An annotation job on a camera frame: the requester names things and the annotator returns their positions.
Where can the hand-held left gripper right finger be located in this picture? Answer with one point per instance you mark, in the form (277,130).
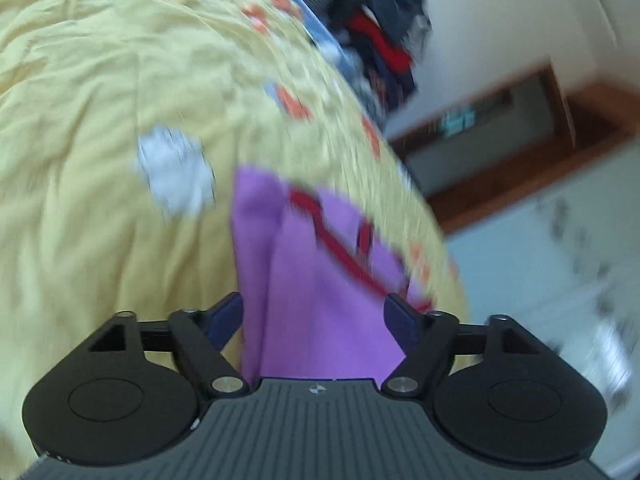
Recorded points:
(401,318)

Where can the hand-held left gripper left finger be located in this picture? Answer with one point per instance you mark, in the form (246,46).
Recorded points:
(227,314)

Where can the purple sweater with red collar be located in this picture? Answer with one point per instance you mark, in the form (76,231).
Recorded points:
(320,320)

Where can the pile of mixed clothes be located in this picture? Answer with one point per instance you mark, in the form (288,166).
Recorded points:
(380,5)

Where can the white wardrobe with flower stickers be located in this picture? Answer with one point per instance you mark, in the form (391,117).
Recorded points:
(550,270)

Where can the yellow floral bedsheet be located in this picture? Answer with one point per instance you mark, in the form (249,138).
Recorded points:
(100,110)

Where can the red garment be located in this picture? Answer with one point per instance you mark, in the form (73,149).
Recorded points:
(387,47)

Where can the wooden door frame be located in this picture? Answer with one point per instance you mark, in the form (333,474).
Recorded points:
(500,170)

